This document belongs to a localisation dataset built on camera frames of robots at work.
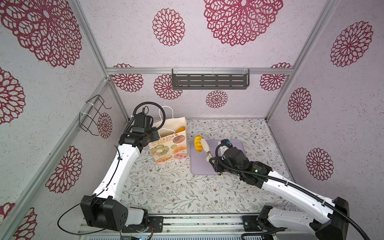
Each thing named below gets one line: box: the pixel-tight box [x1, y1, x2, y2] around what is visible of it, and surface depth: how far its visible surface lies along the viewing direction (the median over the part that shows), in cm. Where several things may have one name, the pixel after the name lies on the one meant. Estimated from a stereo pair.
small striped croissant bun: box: [194, 135, 204, 153], surface depth 83 cm
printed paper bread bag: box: [148, 105, 188, 163], surface depth 86 cm
